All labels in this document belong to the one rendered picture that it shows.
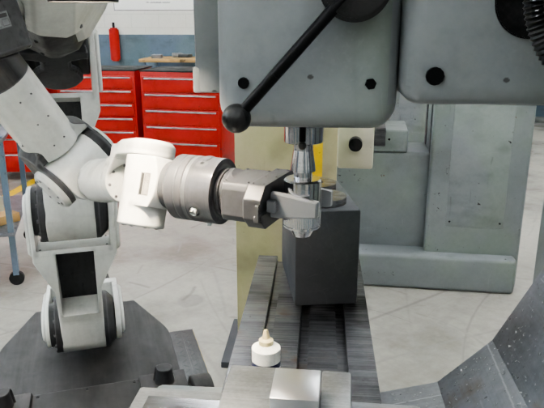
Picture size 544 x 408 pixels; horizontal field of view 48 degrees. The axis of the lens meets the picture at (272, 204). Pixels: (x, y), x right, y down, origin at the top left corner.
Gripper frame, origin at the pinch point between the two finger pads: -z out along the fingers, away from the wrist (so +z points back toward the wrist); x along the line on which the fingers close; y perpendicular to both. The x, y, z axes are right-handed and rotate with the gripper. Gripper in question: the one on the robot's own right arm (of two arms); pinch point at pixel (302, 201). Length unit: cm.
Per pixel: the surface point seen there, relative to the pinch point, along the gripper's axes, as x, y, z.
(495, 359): 20.0, 27.6, -24.4
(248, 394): -14.8, 19.0, 0.7
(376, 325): 198, 121, 32
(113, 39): 739, 12, 582
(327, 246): 32.1, 18.2, 6.6
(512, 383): 13.3, 27.1, -27.1
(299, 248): 29.7, 18.4, 11.1
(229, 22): -11.5, -21.6, 4.1
